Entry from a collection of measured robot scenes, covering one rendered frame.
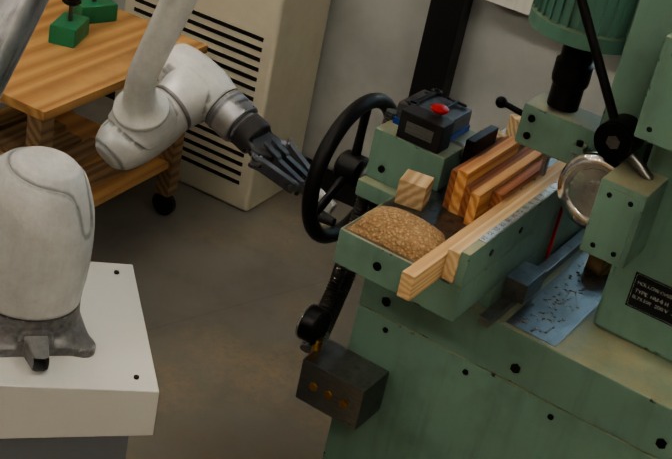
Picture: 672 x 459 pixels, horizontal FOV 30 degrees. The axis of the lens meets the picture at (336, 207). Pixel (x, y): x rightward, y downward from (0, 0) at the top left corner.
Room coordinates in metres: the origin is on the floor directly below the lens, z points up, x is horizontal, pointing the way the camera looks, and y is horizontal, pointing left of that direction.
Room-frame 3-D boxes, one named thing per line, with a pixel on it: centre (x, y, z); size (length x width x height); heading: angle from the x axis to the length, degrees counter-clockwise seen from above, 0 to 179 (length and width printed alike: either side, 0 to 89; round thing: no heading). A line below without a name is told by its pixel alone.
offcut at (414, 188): (1.76, -0.11, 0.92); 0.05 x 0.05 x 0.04; 75
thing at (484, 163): (1.83, -0.22, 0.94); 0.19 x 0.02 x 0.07; 152
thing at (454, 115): (1.90, -0.12, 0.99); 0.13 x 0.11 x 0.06; 152
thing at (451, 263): (1.80, -0.31, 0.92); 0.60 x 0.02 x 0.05; 152
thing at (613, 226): (1.62, -0.41, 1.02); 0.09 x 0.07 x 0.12; 152
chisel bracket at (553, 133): (1.84, -0.33, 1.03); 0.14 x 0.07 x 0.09; 62
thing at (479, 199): (1.82, -0.26, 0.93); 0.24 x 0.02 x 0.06; 152
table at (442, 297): (1.86, -0.20, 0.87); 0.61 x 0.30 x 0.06; 152
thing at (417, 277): (1.71, -0.24, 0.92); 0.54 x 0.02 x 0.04; 152
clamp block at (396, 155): (1.90, -0.13, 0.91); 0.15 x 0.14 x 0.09; 152
